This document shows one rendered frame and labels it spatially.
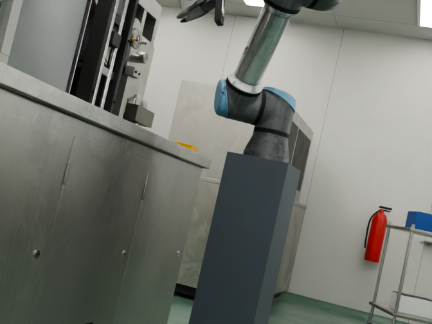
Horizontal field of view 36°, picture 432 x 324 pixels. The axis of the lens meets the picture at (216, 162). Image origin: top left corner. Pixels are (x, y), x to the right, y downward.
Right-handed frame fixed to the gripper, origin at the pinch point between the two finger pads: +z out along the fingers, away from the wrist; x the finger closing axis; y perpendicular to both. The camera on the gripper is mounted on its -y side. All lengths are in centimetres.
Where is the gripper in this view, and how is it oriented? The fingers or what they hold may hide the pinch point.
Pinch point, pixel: (182, 19)
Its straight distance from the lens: 241.0
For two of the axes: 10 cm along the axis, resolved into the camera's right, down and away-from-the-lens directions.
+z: -8.6, 4.8, 1.9
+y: -4.3, -8.7, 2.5
